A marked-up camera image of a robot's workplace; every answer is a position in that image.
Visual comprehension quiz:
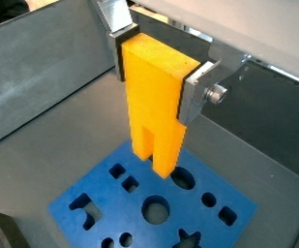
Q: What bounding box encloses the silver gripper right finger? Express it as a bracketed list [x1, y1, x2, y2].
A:
[178, 42, 251, 126]

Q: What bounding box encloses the black object bottom-left corner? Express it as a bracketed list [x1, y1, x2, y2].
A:
[0, 213, 30, 248]

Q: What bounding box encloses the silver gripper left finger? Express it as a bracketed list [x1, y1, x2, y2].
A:
[94, 0, 141, 81]

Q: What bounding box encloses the blue shape-sorting board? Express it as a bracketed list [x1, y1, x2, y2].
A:
[49, 142, 257, 248]

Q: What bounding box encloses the yellow double-square peg block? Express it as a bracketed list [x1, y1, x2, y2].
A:
[122, 33, 199, 178]

